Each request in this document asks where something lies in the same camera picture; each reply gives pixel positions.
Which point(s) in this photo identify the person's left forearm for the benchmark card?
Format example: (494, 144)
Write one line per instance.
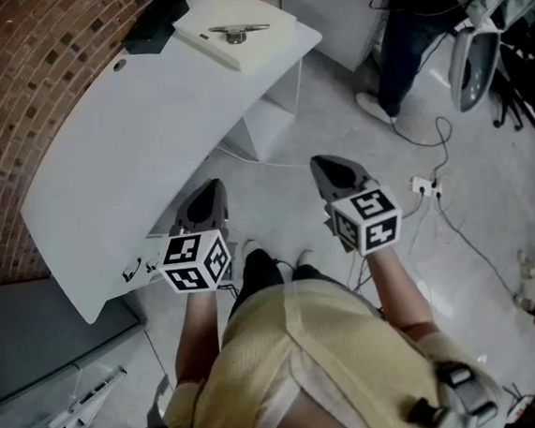
(196, 328)

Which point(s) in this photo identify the metal clip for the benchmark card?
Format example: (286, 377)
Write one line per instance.
(236, 33)

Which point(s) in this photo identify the white flat box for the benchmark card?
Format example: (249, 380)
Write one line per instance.
(242, 46)

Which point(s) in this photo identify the person's yellow top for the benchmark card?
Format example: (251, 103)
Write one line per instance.
(310, 359)

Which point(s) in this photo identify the white cabinet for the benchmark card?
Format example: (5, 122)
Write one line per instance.
(338, 18)

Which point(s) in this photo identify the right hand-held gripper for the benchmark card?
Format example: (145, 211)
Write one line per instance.
(367, 220)

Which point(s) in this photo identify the grey cabinet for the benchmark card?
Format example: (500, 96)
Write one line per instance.
(43, 333)

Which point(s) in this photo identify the black box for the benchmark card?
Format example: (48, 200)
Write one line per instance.
(153, 26)

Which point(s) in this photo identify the white power strip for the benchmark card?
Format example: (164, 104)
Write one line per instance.
(426, 185)

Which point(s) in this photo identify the white curved desk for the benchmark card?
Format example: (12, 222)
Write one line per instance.
(148, 149)

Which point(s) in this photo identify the person's white shoe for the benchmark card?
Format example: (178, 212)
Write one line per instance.
(304, 256)
(250, 246)

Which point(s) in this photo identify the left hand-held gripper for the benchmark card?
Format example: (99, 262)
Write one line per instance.
(192, 262)

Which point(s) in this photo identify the grey office chair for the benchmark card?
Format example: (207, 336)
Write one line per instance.
(478, 61)

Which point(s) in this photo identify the person's right forearm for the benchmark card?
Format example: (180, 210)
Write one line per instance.
(397, 285)

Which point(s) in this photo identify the person's black trousers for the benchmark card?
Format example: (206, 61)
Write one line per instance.
(259, 275)

